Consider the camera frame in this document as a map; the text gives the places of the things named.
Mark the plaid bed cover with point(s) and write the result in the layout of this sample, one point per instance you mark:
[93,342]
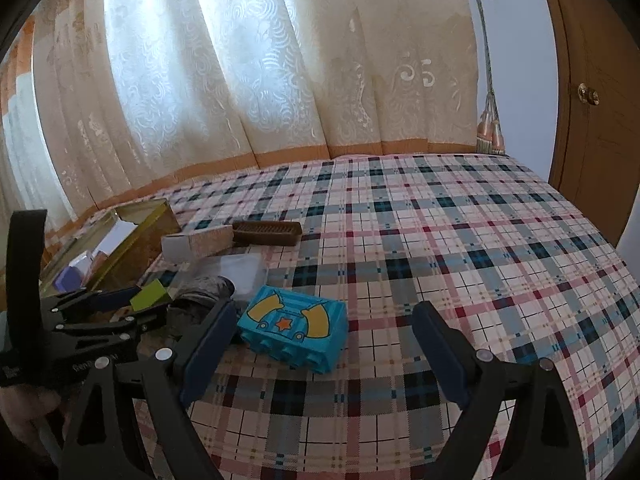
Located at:
[503,256]

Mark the gold storage tin box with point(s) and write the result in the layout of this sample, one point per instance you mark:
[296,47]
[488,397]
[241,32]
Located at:
[116,249]

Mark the cream lace curtain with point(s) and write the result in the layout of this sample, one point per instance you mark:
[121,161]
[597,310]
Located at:
[106,100]

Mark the wooden wardrobe door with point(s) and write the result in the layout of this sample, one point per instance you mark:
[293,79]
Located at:
[595,162]

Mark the purple block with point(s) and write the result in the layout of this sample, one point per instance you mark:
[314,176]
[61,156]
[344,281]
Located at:
[70,278]

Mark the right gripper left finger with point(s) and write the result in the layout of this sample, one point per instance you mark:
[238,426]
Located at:
[201,349]

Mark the brass door knob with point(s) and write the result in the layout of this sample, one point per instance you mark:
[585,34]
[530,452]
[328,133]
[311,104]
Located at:
[588,95]

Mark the green toy brick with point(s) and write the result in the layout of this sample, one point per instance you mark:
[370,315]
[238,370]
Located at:
[151,295]

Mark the white cardboard box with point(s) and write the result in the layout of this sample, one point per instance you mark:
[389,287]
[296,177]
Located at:
[192,246]

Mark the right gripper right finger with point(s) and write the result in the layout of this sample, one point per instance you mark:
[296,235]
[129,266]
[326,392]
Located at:
[450,355]

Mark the grey sequined cap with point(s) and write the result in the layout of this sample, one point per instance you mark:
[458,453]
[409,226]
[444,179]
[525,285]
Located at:
[195,299]

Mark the clear plastic case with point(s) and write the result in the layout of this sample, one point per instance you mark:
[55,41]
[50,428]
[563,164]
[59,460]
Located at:
[247,273]

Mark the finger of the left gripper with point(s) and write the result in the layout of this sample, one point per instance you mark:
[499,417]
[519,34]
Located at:
[130,327]
[85,302]

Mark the person's hand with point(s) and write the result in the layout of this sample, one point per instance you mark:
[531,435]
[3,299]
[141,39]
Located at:
[22,405]

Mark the blue toy brick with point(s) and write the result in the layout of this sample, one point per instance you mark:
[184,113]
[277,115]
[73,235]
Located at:
[299,330]

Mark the white paper liner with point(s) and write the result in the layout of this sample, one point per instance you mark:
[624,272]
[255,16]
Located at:
[107,243]

